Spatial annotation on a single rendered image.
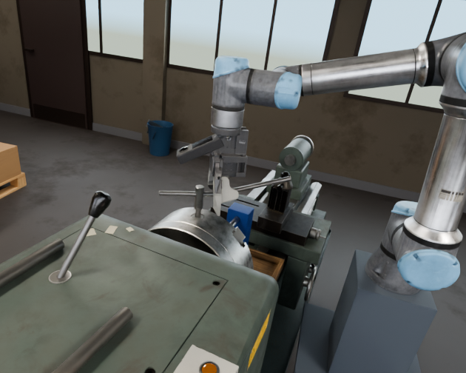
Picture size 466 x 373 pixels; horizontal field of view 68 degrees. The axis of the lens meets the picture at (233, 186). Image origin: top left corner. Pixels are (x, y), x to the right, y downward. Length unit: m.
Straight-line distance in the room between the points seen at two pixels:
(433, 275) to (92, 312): 0.68
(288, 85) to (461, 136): 0.34
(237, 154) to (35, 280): 0.48
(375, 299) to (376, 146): 3.64
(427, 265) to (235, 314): 0.44
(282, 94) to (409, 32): 3.72
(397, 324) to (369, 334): 0.08
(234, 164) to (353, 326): 0.58
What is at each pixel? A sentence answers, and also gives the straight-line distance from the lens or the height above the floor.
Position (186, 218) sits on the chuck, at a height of 1.24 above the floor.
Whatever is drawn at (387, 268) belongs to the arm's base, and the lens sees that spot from 1.04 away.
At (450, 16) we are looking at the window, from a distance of 4.49.
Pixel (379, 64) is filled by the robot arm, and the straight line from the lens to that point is 0.86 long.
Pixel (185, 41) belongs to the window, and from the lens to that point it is 4.77.
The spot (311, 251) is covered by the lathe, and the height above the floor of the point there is 0.92.
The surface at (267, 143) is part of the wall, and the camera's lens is 4.63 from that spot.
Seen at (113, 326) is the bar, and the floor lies 1.28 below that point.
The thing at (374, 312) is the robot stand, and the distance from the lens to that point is 1.07.
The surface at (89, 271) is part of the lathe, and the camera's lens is 0.70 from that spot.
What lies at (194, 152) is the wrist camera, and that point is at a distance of 0.81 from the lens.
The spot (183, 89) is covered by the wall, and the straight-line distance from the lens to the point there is 4.85.
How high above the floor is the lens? 1.69
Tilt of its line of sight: 25 degrees down
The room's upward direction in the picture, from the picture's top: 8 degrees clockwise
